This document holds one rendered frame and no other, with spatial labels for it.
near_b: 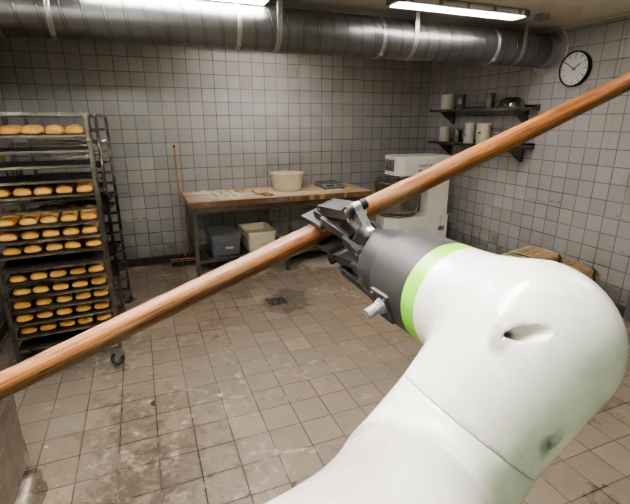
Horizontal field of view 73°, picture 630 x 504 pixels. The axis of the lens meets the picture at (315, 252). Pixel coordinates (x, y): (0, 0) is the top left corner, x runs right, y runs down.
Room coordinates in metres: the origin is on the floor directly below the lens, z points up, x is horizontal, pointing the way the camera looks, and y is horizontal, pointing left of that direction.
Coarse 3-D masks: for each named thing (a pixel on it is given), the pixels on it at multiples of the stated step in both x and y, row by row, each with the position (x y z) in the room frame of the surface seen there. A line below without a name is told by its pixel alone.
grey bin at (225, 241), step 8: (208, 232) 4.88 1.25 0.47; (216, 232) 4.87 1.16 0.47; (224, 232) 4.87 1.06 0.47; (232, 232) 4.87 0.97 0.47; (208, 240) 4.96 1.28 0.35; (216, 240) 4.71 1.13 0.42; (224, 240) 4.74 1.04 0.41; (232, 240) 4.78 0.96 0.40; (216, 248) 4.71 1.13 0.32; (224, 248) 4.75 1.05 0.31; (232, 248) 4.78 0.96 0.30
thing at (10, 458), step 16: (0, 400) 1.59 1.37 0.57; (0, 416) 1.57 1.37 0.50; (16, 416) 1.73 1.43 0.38; (0, 432) 1.53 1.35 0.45; (16, 432) 1.69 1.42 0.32; (0, 448) 1.50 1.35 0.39; (16, 448) 1.65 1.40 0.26; (0, 464) 1.46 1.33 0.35; (16, 464) 1.60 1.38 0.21; (0, 480) 1.43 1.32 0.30; (16, 480) 1.56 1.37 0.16; (0, 496) 1.39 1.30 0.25; (16, 496) 1.52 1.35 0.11
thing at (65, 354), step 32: (608, 96) 0.77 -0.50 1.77; (512, 128) 0.71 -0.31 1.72; (544, 128) 0.72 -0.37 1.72; (448, 160) 0.66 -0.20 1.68; (480, 160) 0.67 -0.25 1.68; (384, 192) 0.61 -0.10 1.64; (416, 192) 0.63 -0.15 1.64; (256, 256) 0.53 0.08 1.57; (288, 256) 0.55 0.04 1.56; (192, 288) 0.50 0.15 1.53; (224, 288) 0.52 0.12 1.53; (128, 320) 0.47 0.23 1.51; (160, 320) 0.48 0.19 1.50; (64, 352) 0.44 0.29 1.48; (96, 352) 0.46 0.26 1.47; (0, 384) 0.42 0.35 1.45; (32, 384) 0.43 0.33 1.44
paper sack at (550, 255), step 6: (528, 246) 3.92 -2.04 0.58; (504, 252) 3.71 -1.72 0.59; (510, 252) 3.69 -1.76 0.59; (516, 252) 3.67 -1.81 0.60; (540, 252) 3.69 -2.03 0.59; (546, 252) 3.70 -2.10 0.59; (552, 252) 3.71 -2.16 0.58; (540, 258) 3.57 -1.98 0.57; (546, 258) 3.60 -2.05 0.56; (552, 258) 3.64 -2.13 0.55; (558, 258) 3.71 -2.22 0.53
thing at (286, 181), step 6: (270, 174) 5.29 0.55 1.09; (276, 174) 5.18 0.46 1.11; (282, 174) 5.16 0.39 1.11; (288, 174) 5.16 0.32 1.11; (294, 174) 5.18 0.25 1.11; (300, 174) 5.25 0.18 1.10; (276, 180) 5.20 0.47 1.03; (282, 180) 5.17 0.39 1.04; (288, 180) 5.17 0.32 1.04; (294, 180) 5.20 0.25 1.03; (300, 180) 5.27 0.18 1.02; (276, 186) 5.23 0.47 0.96; (282, 186) 5.19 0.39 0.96; (288, 186) 5.18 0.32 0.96; (294, 186) 5.21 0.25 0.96; (300, 186) 5.31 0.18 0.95
